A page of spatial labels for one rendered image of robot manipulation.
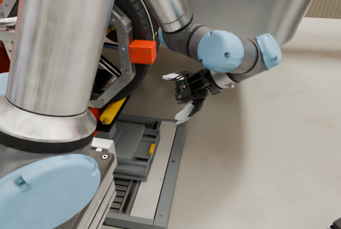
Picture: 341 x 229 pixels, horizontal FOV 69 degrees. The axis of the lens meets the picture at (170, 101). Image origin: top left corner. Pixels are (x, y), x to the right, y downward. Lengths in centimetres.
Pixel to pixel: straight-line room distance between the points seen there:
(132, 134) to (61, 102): 128
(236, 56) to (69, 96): 31
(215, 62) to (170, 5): 14
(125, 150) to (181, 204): 43
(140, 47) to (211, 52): 52
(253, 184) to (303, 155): 46
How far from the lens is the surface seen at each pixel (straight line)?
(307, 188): 174
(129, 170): 142
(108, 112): 120
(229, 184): 160
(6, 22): 96
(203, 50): 48
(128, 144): 148
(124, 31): 95
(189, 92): 63
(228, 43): 46
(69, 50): 26
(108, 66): 116
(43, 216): 33
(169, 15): 51
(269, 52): 55
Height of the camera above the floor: 122
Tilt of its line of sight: 33 degrees down
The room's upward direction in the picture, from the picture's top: straight up
